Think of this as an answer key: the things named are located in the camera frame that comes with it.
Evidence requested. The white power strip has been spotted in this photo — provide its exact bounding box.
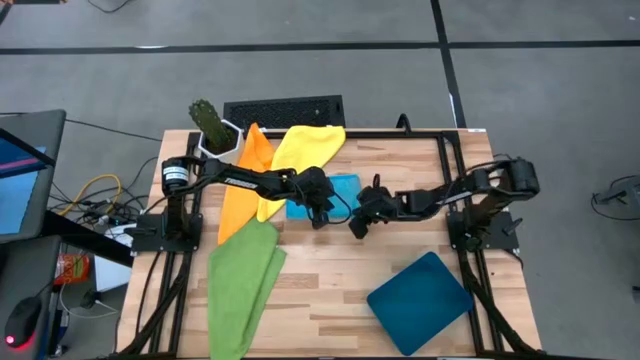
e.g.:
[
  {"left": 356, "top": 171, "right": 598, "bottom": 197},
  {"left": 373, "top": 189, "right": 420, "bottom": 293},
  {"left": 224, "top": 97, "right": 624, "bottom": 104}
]
[{"left": 102, "top": 223, "right": 136, "bottom": 249}]

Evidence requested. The yellow cable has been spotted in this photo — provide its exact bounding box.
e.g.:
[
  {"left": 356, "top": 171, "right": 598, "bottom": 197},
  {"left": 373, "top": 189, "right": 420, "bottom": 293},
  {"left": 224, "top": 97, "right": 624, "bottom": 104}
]
[{"left": 58, "top": 173, "right": 123, "bottom": 217}]

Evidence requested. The green microfiber towel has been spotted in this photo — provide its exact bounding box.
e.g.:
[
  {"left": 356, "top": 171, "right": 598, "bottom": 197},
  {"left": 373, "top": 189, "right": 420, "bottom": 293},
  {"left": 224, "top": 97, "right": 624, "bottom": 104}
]
[{"left": 207, "top": 218, "right": 288, "bottom": 360}]

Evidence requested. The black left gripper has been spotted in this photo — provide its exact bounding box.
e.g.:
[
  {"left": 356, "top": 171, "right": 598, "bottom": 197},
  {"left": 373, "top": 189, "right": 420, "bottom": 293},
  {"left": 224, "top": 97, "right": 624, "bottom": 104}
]
[{"left": 293, "top": 166, "right": 336, "bottom": 231}]

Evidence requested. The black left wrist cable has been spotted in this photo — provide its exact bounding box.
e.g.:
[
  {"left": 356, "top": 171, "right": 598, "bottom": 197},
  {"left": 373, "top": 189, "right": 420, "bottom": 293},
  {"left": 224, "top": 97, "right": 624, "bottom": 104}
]
[{"left": 319, "top": 189, "right": 354, "bottom": 226}]

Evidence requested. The orange snack bag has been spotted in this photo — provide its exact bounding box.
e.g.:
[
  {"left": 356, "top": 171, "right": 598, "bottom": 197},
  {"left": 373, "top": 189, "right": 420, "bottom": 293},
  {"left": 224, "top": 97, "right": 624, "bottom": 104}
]
[{"left": 53, "top": 253, "right": 91, "bottom": 286}]

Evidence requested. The grey monitor with blue screen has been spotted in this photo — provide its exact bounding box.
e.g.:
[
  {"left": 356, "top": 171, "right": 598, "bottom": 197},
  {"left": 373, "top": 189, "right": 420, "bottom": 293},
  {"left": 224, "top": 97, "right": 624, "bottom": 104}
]
[{"left": 0, "top": 108, "right": 68, "bottom": 246}]

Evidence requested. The green cactus plant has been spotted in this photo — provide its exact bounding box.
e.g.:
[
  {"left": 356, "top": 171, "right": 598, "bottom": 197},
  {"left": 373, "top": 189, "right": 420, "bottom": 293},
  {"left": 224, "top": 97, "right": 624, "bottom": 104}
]
[{"left": 188, "top": 98, "right": 239, "bottom": 155}]

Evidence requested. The dark blue square tray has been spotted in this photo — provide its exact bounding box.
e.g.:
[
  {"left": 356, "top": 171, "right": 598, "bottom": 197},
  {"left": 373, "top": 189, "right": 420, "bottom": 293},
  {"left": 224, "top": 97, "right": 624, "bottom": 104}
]
[{"left": 366, "top": 251, "right": 475, "bottom": 357}]

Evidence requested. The black floor cable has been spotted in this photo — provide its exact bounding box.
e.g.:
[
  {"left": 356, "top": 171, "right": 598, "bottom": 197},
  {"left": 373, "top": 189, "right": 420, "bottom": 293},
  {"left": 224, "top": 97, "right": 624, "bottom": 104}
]
[{"left": 64, "top": 118, "right": 164, "bottom": 143}]

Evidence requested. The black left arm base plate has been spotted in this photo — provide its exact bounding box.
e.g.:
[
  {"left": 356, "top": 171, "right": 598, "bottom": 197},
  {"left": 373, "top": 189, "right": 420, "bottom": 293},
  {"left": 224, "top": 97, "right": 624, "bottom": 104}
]
[{"left": 130, "top": 213, "right": 204, "bottom": 253}]

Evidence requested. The white cable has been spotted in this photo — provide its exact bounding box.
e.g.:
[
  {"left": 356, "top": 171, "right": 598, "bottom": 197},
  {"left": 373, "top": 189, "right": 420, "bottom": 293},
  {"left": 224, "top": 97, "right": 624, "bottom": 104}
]
[{"left": 58, "top": 279, "right": 121, "bottom": 321}]

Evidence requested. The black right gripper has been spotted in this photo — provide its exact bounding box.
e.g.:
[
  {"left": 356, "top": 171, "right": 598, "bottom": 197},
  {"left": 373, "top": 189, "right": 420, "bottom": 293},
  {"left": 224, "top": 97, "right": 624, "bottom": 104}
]
[{"left": 348, "top": 184, "right": 401, "bottom": 240}]

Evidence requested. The yellow microfiber towel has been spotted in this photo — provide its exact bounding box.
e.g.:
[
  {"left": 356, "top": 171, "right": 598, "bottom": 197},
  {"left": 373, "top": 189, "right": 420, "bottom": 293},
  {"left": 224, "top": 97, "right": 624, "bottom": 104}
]
[{"left": 255, "top": 124, "right": 347, "bottom": 224}]

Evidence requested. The black computer mouse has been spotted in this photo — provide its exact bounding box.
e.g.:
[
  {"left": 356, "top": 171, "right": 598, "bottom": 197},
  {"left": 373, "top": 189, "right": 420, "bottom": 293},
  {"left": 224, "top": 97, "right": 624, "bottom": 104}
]
[{"left": 2, "top": 297, "right": 44, "bottom": 351}]

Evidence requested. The orange microfiber towel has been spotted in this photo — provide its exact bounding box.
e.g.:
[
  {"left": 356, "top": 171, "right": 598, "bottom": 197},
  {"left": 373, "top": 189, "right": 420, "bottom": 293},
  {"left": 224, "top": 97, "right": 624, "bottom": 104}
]
[{"left": 218, "top": 122, "right": 276, "bottom": 246}]

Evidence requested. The dark grey desk surface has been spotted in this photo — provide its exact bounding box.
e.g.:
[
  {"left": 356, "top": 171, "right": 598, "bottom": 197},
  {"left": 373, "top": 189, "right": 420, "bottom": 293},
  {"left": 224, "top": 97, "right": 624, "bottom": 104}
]
[{"left": 0, "top": 234, "right": 64, "bottom": 360}]

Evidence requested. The black perforated grille panel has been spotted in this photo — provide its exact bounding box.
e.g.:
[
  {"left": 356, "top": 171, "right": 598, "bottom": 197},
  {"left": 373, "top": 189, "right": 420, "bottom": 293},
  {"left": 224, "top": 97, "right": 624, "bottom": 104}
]
[{"left": 223, "top": 94, "right": 346, "bottom": 130}]

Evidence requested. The black aluminium table frame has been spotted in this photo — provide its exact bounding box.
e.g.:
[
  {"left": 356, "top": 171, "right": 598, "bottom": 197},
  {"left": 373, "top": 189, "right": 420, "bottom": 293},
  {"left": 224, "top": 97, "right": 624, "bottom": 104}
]
[{"left": 117, "top": 128, "right": 546, "bottom": 360}]

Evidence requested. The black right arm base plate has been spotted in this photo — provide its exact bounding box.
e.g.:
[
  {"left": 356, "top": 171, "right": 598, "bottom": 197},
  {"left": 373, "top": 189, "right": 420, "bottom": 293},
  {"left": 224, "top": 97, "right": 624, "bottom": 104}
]
[{"left": 446, "top": 209, "right": 521, "bottom": 251}]

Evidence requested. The blue microfiber towel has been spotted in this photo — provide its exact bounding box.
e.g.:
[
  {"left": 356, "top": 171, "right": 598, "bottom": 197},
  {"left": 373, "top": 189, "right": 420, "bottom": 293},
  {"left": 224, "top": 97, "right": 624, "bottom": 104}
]
[{"left": 285, "top": 173, "right": 363, "bottom": 221}]

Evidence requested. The white box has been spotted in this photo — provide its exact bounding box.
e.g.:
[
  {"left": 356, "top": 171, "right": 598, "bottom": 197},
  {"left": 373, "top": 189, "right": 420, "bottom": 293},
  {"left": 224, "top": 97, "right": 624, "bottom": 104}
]
[{"left": 93, "top": 252, "right": 134, "bottom": 294}]

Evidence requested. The black desk bar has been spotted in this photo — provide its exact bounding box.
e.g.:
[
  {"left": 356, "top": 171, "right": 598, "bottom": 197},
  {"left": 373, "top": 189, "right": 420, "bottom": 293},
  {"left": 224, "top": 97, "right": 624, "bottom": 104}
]
[{"left": 42, "top": 208, "right": 135, "bottom": 269}]

